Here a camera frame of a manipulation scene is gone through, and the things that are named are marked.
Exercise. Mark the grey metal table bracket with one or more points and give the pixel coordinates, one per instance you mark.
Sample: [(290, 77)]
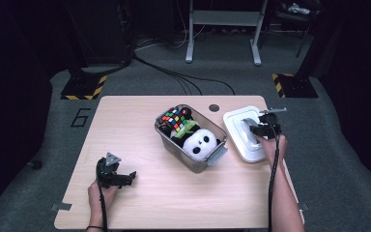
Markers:
[(61, 207), (304, 207)]

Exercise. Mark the small black floor object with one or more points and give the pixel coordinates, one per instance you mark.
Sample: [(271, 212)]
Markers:
[(35, 164)]

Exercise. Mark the panda plush toy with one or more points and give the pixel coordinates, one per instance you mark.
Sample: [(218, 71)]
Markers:
[(199, 143)]

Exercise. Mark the person's right hand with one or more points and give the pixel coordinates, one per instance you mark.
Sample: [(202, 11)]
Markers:
[(272, 150)]

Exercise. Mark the white metal frame stand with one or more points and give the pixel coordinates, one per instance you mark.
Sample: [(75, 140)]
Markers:
[(225, 17)]

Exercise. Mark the black yellow striped stand base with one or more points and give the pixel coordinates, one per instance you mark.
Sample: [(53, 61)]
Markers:
[(83, 87), (294, 85)]

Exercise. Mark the person's left hand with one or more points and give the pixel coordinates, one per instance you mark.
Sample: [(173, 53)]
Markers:
[(101, 198)]

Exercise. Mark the round dark table grommet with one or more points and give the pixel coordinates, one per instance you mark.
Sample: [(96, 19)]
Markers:
[(214, 108)]

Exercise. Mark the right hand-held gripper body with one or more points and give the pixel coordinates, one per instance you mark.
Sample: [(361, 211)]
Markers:
[(270, 124)]

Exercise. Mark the colourful puzzle cube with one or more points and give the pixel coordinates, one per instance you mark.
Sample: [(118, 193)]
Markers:
[(175, 119)]

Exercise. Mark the black wrist band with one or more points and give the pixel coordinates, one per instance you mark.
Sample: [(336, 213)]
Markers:
[(95, 227)]

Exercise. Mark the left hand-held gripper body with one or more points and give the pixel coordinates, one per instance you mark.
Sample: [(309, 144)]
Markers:
[(108, 174)]

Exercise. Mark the dark chair with cloth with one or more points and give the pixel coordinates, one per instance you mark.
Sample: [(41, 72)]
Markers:
[(298, 16)]

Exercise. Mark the brown transparent storage box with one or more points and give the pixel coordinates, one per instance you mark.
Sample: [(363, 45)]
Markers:
[(206, 162)]

